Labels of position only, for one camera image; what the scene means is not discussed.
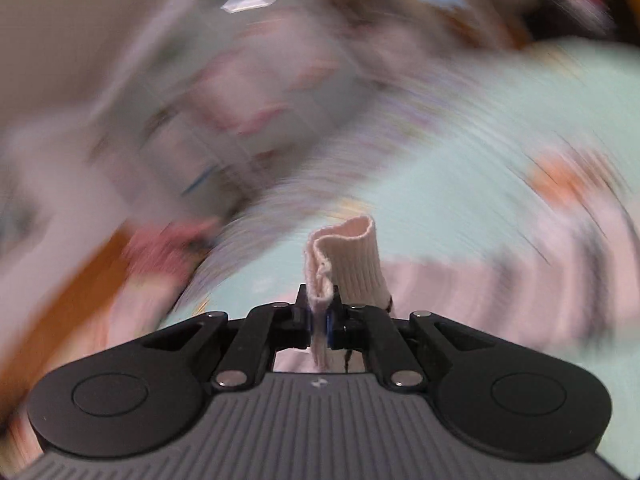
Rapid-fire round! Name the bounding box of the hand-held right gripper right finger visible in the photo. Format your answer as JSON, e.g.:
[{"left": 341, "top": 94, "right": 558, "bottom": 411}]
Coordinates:
[{"left": 324, "top": 298, "right": 497, "bottom": 393}]

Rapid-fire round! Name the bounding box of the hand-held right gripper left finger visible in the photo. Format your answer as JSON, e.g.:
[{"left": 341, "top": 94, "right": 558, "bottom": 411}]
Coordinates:
[{"left": 141, "top": 284, "right": 314, "bottom": 394}]

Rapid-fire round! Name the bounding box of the pink pillow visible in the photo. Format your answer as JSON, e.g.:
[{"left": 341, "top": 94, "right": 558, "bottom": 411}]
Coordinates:
[{"left": 122, "top": 217, "right": 223, "bottom": 283}]

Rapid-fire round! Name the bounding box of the dotted bedsheet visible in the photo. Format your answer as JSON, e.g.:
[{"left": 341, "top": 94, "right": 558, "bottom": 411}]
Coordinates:
[{"left": 185, "top": 75, "right": 481, "bottom": 311}]

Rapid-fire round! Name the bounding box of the wooden headboard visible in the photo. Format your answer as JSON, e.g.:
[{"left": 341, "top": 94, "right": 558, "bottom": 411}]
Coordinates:
[{"left": 0, "top": 225, "right": 138, "bottom": 413}]

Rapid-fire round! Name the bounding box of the white cabinet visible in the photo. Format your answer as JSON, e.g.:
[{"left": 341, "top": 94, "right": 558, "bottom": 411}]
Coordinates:
[{"left": 85, "top": 0, "right": 366, "bottom": 206}]

